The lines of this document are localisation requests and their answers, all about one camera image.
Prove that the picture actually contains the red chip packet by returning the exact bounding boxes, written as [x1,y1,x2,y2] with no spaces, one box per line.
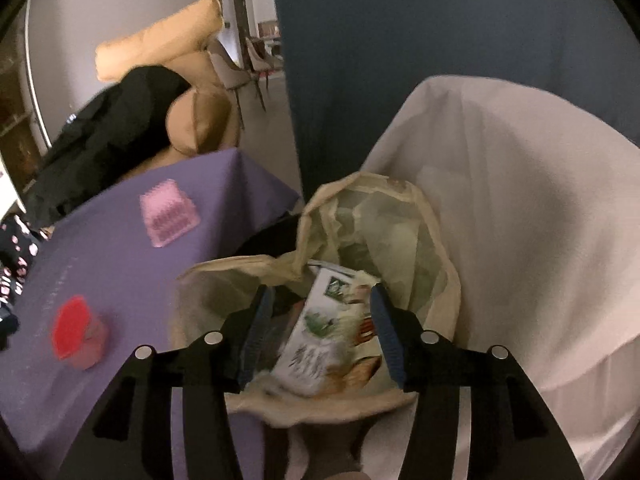
[345,317,383,393]

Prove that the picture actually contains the blue cover cloth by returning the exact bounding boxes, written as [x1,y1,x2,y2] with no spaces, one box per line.
[270,0,640,196]

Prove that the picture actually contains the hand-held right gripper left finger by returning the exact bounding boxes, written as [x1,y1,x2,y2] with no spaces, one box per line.
[57,285,276,480]

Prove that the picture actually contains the open shelf unit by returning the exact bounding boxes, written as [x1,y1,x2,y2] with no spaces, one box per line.
[0,10,51,196]

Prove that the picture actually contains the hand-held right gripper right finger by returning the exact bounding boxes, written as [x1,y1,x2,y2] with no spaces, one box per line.
[369,284,586,480]

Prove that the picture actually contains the green white snack packet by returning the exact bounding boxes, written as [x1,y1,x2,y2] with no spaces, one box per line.
[270,260,383,400]

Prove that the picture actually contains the black printed bag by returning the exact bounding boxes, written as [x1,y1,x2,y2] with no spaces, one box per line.
[0,214,41,306]

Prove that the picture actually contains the beige cloth bag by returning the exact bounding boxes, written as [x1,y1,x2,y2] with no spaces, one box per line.
[170,171,462,428]

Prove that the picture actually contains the rounded yellow cushion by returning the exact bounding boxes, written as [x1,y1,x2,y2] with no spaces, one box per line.
[166,87,241,156]

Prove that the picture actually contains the long yellow cushion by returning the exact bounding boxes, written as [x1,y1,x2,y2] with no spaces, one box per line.
[95,0,224,83]

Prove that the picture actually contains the grey dining chair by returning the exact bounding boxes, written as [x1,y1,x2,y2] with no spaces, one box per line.
[207,40,266,126]
[245,35,283,91]

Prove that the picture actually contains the pink container with red rim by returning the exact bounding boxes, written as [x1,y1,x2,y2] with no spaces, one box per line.
[51,295,110,371]

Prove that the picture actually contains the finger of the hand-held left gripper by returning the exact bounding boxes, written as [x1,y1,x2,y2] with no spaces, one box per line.
[0,307,21,352]

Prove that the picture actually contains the purple tablecloth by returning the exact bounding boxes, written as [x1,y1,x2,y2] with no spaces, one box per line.
[0,147,303,480]

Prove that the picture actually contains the pink plastic basket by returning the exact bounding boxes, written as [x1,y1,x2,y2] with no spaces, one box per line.
[139,179,201,248]

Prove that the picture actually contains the white cover cloth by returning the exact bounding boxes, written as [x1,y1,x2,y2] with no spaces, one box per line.
[360,76,640,480]

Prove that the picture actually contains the flat yellow cushion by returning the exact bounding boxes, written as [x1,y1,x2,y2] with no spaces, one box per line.
[165,47,226,93]

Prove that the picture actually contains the translucent plastic bag liner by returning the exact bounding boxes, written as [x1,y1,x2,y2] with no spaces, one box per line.
[332,192,448,311]

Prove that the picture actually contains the black jacket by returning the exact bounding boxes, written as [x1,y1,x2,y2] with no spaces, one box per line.
[22,65,193,228]

